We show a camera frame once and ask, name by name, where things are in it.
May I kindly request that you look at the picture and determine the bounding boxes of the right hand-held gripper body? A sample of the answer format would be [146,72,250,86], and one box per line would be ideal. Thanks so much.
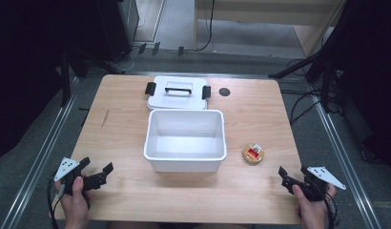
[280,165,347,202]

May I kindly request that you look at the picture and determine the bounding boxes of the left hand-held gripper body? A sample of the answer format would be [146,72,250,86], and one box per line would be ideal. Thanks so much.
[53,156,108,196]

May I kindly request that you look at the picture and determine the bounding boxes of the person's right hand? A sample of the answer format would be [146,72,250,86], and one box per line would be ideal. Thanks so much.
[292,184,338,229]

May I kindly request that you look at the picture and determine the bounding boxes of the person's left hand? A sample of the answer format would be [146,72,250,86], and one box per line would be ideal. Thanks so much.
[54,176,92,229]

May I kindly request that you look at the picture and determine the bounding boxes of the small snack packet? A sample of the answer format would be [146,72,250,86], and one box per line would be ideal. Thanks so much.
[241,142,266,166]

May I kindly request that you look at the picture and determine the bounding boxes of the white plastic storage box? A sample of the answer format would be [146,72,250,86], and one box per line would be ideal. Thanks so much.
[143,109,228,174]

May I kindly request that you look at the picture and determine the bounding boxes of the black metal stand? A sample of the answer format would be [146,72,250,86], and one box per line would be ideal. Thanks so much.
[58,44,90,108]

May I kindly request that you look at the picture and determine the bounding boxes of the black tripod stand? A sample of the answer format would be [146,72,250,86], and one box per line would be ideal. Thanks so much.
[268,0,347,113]

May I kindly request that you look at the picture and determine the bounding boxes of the black cabinet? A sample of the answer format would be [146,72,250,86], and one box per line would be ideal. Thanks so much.
[93,0,140,64]

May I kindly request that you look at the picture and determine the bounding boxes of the light wooden furniture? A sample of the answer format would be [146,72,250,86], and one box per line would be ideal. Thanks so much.
[193,0,348,59]

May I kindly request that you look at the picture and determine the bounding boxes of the metal floor rail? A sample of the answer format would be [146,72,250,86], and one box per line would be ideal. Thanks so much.
[309,85,382,229]
[0,75,81,229]

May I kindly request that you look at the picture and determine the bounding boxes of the right hand-held gripper cable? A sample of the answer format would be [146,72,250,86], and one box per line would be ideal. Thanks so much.
[322,190,340,229]

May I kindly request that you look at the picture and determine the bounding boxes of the hand-held gripper cable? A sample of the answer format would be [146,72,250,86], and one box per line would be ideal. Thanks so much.
[322,190,340,229]
[46,177,63,229]

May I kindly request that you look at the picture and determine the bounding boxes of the left hand-held gripper cable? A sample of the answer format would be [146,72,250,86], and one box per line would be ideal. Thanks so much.
[46,177,63,229]

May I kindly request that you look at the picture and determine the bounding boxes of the black floor cables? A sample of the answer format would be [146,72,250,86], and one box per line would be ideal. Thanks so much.
[279,58,326,126]

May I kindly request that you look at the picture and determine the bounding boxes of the white lid with black handle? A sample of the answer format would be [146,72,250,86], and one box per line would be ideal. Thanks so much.
[144,75,213,112]

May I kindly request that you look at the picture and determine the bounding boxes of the white floor cable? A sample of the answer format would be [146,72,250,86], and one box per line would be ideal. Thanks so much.
[112,47,136,73]

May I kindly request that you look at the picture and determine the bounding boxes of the hanging black cable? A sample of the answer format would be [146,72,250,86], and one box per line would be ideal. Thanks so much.
[196,0,216,52]

